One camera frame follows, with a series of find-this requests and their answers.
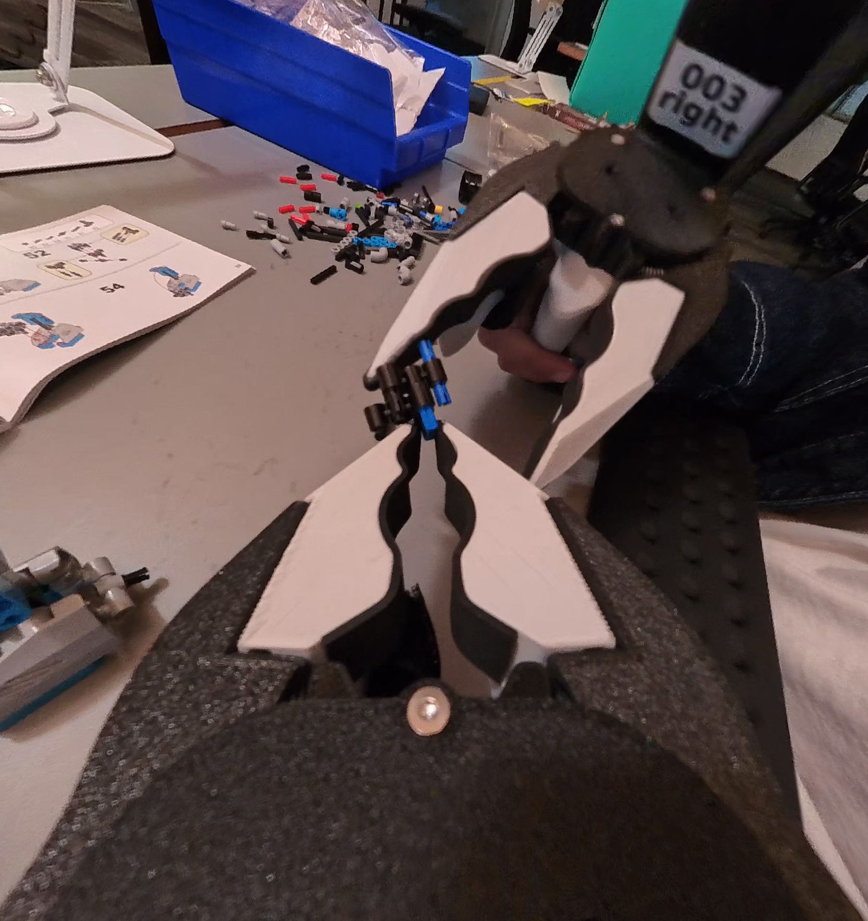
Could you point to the black axle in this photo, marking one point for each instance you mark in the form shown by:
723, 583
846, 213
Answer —
324, 275

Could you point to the teal bin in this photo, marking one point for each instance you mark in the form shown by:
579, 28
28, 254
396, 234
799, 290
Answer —
606, 57

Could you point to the crumpled clear plastic bag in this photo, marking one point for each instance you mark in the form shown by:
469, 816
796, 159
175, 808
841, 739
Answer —
333, 25

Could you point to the instruction booklet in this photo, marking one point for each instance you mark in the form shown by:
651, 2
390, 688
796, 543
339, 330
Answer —
81, 302

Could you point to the person's right hand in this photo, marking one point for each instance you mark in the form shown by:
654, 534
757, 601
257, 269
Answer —
527, 360

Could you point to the pile of small building parts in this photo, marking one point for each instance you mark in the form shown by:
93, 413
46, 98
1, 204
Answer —
369, 223

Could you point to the black office chair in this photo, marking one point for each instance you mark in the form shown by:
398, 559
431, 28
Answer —
858, 144

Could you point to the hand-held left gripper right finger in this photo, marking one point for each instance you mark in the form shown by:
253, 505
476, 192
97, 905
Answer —
527, 568

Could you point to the person's white shirt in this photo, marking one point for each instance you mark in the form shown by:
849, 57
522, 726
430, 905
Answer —
837, 647

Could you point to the person's right forearm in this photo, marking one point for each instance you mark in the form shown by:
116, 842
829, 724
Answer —
801, 360

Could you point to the blue bin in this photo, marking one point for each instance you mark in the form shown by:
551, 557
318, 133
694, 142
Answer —
297, 93

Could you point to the small blue toy robot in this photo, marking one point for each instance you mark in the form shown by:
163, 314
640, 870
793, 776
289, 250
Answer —
45, 633

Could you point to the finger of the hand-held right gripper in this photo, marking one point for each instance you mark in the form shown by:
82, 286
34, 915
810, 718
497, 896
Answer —
477, 252
628, 345

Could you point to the black dimpled mat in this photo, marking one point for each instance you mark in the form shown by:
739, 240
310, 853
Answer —
693, 518

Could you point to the grey desk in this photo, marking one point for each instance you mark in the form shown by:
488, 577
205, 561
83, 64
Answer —
189, 446

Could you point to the white paper scraps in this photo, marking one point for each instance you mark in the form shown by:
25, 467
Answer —
412, 93

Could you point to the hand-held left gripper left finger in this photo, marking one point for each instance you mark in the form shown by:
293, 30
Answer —
326, 568

